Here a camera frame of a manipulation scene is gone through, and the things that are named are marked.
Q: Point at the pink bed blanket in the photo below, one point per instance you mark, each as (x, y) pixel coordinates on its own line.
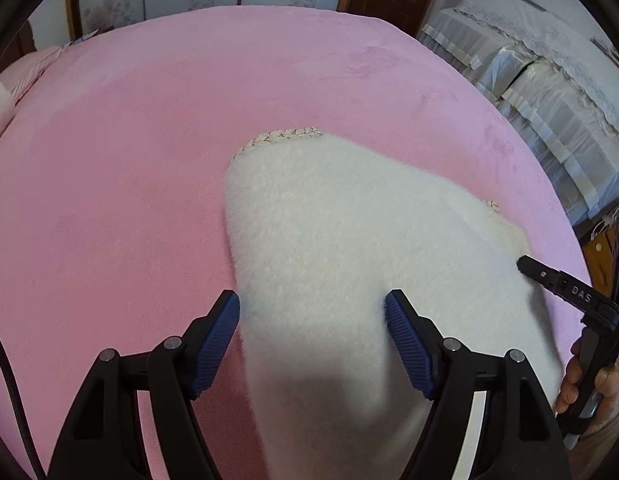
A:
(139, 160)

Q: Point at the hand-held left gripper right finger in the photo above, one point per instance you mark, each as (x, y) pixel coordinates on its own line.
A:
(409, 345)

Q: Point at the white fluffy coat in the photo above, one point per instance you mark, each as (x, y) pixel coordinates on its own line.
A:
(364, 260)

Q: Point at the cream lace covered sofa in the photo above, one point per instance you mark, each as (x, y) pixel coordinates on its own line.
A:
(539, 85)

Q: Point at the pink floral pillow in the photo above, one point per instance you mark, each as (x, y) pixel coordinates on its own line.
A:
(17, 85)

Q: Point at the person's right forearm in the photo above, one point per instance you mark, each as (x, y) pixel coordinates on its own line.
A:
(607, 450)

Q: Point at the orange wooden cabinet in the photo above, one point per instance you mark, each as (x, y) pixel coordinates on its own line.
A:
(602, 260)

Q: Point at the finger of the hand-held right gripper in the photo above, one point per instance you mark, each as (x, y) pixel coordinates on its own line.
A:
(564, 285)

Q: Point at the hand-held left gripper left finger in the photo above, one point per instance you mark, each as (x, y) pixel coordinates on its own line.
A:
(217, 340)

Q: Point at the person's right hand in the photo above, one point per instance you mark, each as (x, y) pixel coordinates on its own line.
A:
(569, 385)

